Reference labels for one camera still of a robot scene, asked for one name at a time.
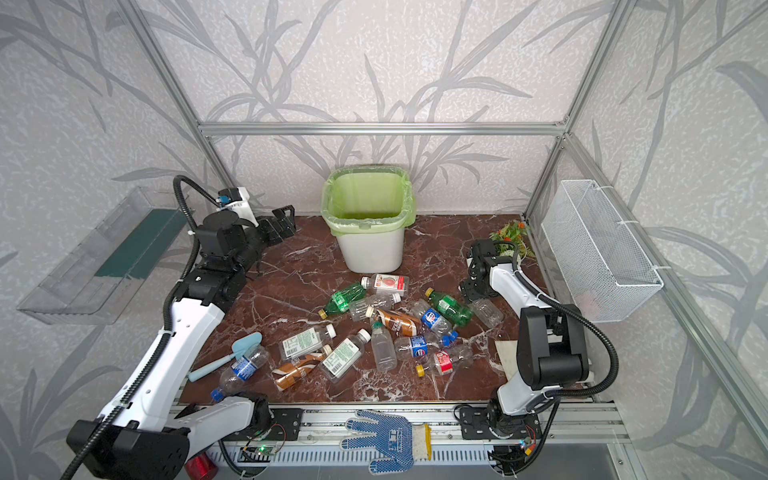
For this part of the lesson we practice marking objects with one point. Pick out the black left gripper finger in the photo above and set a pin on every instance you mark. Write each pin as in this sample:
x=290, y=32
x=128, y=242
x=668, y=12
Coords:
x=284, y=222
x=273, y=230

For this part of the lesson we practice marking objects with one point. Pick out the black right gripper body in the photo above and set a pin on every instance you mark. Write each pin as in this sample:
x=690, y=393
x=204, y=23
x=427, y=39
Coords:
x=478, y=274

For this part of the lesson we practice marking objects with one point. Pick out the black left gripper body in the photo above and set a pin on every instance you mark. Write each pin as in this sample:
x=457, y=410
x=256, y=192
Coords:
x=270, y=227

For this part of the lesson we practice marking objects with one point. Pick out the green bottle yellow cap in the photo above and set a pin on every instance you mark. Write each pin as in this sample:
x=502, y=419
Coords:
x=449, y=307

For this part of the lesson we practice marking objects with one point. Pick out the blue label pepsi bottle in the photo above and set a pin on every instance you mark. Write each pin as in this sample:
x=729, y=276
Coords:
x=430, y=318

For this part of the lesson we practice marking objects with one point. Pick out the red label yellow cap bottle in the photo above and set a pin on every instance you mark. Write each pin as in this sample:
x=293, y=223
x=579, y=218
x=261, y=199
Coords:
x=445, y=362

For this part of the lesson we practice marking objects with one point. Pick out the blue label crushed bottle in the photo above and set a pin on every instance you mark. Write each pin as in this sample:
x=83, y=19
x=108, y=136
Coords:
x=417, y=346

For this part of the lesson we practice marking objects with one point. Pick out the brown tea bottle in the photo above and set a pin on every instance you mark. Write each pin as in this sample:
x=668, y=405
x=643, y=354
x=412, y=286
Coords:
x=289, y=374
x=399, y=323

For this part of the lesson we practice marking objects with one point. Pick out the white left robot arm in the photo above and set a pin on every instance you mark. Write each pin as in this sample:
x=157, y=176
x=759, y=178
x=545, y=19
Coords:
x=134, y=437

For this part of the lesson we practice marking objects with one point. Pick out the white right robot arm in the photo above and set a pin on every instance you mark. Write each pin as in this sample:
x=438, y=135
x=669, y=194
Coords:
x=551, y=352

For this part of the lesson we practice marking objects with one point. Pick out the green bin liner bag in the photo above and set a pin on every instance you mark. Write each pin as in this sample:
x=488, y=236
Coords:
x=368, y=199

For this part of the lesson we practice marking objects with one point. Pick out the white plastic trash bin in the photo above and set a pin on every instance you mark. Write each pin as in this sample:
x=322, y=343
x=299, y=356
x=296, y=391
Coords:
x=370, y=253

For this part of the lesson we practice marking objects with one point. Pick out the potted artificial flower plant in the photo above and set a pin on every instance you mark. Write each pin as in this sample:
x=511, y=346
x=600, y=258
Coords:
x=513, y=237

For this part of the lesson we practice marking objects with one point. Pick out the beige striped oven mitt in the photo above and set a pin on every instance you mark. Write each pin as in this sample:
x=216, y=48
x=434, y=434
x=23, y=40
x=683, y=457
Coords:
x=507, y=352

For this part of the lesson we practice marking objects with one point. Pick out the guava juice bottle red label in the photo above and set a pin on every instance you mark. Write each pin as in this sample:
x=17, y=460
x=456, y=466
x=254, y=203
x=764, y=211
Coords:
x=386, y=284

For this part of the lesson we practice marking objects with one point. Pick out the light blue spatula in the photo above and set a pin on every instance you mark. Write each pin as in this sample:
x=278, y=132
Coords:
x=238, y=349

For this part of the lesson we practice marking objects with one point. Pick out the clear bottle green cap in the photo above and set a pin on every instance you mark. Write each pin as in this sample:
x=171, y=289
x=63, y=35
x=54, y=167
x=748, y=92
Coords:
x=383, y=348

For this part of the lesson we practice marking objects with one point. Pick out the white label bottle left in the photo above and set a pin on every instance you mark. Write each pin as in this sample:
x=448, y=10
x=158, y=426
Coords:
x=308, y=341

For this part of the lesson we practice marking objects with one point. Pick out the clear unlabelled bottle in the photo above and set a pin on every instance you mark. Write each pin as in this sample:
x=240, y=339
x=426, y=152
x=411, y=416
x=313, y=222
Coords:
x=366, y=308

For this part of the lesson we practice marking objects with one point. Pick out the blue label bottle far left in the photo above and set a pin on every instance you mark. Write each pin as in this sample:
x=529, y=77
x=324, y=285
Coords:
x=234, y=379

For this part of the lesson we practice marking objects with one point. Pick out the blue dotted work glove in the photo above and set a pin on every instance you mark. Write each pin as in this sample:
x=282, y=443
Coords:
x=399, y=443

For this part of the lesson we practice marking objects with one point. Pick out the green circuit board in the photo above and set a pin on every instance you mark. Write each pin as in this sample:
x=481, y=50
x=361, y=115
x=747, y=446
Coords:
x=258, y=454

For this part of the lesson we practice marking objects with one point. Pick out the red spray bottle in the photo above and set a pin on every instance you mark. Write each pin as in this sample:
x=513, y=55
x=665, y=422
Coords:
x=201, y=467

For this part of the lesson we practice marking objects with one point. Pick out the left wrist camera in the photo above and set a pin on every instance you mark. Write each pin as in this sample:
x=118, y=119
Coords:
x=236, y=199

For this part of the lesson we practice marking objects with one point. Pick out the white wire mesh basket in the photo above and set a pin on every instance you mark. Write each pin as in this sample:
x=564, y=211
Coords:
x=607, y=272

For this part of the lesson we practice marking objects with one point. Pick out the clear wall shelf tray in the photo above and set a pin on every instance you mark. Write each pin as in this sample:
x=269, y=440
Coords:
x=98, y=279

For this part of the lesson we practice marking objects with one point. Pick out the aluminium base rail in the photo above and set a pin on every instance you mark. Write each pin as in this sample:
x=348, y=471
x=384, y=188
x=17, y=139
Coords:
x=311, y=433

